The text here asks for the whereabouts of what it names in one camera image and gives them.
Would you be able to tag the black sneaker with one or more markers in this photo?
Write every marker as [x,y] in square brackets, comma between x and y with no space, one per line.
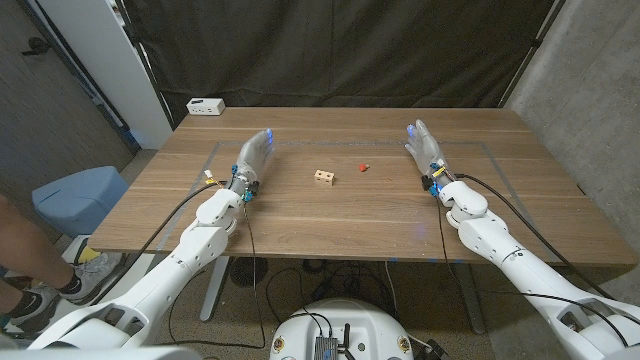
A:
[30,305]

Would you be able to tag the person's bare leg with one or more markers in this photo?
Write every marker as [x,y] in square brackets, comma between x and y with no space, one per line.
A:
[25,250]

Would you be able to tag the wooden block with holes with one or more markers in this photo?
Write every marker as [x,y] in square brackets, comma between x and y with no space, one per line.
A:
[324,177]

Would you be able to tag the white power strip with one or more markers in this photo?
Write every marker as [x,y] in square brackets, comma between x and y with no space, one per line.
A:
[205,106]

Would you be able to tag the grey table leg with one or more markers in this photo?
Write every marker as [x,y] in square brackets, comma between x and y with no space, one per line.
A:
[470,300]

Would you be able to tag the white cabinet panel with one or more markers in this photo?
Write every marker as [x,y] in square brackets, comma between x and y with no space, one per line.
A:
[110,65]

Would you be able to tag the round black floor fan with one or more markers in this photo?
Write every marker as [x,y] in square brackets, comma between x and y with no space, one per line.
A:
[248,271]

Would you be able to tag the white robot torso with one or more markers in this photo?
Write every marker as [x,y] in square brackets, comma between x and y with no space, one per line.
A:
[345,315]

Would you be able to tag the blue-grey plastic bin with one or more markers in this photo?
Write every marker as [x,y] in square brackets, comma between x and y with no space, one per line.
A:
[75,200]

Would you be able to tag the wooden screw with red head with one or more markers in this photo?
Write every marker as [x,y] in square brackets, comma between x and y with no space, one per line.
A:
[362,167]

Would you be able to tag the grey electronics box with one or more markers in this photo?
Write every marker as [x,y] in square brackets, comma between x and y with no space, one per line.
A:
[326,347]

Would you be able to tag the black backdrop curtain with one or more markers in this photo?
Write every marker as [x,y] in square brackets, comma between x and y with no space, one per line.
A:
[325,50]

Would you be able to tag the white table leg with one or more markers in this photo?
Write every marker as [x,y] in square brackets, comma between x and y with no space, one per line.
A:
[215,290]

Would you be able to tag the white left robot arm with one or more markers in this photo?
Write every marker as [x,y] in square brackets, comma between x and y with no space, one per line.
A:
[200,245]

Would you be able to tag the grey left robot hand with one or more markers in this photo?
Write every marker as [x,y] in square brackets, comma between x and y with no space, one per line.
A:
[252,160]

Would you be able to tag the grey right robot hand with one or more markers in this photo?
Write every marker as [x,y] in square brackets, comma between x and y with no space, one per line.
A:
[427,150]

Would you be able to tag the black antenna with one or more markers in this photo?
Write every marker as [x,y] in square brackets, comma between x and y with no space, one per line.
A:
[346,340]

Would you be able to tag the grey sneaker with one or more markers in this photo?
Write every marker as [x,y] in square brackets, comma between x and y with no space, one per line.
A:
[95,272]

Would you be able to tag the black backdrop stand pole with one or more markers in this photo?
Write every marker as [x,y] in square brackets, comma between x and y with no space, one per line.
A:
[536,42]
[150,75]

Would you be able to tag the grey tape outline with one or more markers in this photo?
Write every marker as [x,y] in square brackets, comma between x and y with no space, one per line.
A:
[350,143]

